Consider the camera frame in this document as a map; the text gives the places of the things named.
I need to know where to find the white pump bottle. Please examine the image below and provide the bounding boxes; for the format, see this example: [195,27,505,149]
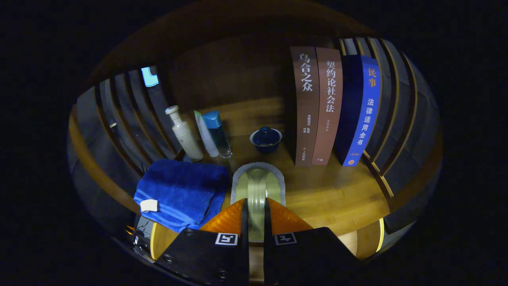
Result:
[165,105,204,162]

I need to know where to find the folded blue towel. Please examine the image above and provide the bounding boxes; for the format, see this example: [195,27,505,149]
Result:
[133,159,230,233]

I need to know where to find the green scrub brush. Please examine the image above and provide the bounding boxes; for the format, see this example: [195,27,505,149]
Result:
[230,162,286,243]

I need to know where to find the wooden countertop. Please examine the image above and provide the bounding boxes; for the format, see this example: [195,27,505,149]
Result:
[175,97,391,239]

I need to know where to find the reddish brown book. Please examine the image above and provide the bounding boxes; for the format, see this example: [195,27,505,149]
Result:
[312,47,343,166]

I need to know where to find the wooden cabinet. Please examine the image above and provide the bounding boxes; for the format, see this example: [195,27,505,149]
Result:
[67,0,443,255]

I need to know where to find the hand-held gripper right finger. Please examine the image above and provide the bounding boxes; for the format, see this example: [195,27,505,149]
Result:
[263,197,364,286]

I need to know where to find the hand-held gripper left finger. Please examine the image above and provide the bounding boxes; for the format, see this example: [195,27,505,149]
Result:
[153,197,250,286]

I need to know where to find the blue book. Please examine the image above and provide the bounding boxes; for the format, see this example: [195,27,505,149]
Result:
[335,55,382,167]

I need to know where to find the blue lidded teacup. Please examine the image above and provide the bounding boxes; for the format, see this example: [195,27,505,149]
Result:
[250,127,283,154]

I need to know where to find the green and white tube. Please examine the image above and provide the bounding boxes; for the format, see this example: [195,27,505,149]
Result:
[194,110,219,158]

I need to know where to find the teal capped bottle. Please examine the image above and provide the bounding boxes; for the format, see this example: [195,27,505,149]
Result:
[202,111,233,159]

